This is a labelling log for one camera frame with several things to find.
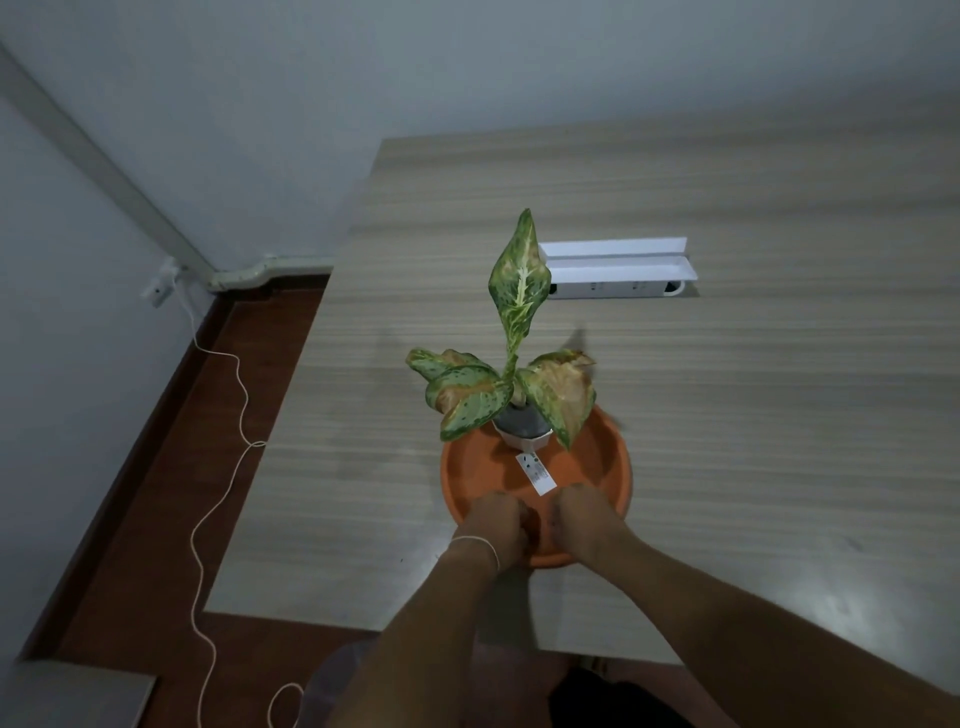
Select white desk power socket box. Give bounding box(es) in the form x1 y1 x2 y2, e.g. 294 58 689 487
537 237 699 301

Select person's leg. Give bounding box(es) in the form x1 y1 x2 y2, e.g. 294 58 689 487
303 637 740 728

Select white plant label tag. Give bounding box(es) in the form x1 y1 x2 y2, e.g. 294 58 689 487
514 450 559 498

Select person's left forearm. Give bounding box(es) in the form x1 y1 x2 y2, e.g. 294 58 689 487
327 541 501 728

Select black shorts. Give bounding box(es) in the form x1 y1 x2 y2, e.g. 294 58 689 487
547 666 702 728

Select white wall cable conduit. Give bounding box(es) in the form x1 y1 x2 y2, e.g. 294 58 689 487
0 46 336 294

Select person's left hand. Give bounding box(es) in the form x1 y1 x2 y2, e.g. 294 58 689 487
452 491 540 570

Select person's right forearm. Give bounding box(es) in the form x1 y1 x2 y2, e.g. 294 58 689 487
594 529 960 728

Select white wall plug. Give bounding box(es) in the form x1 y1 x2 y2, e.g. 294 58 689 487
141 258 186 309

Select white power cable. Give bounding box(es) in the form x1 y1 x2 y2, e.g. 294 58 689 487
174 288 306 728

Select variegated green leafy plant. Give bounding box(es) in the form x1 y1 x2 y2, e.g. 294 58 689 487
405 208 599 451

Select orange plastic plant saucer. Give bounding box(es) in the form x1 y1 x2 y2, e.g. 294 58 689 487
440 404 634 570

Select white string bracelet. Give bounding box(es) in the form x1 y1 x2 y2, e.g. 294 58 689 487
450 535 501 576

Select grey cabinet top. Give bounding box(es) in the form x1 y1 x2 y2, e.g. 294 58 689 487
0 659 159 728

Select person's right hand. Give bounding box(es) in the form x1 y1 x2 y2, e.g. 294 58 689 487
549 483 638 570

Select small white plant pot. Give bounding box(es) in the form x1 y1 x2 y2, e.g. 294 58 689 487
491 403 557 454

